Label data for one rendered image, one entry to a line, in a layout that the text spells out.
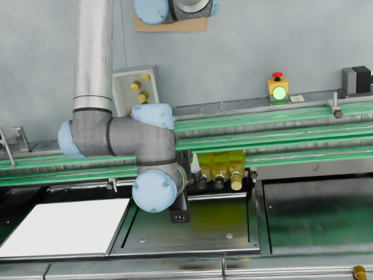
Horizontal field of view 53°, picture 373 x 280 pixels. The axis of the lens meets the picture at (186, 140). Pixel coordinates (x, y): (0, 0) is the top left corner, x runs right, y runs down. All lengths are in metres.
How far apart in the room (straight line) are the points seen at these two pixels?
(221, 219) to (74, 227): 0.53
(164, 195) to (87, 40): 0.33
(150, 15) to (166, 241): 0.71
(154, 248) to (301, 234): 0.47
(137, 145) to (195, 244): 0.60
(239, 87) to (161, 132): 0.89
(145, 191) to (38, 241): 0.84
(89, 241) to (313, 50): 1.05
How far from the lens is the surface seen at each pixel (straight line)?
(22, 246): 1.46
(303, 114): 1.38
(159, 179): 0.65
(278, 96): 1.44
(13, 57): 1.74
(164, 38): 1.51
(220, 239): 1.23
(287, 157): 1.46
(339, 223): 1.34
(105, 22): 0.80
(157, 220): 1.36
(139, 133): 0.68
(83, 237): 1.38
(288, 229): 1.31
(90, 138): 0.71
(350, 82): 1.49
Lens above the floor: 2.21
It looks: 65 degrees down
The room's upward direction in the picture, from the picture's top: 164 degrees counter-clockwise
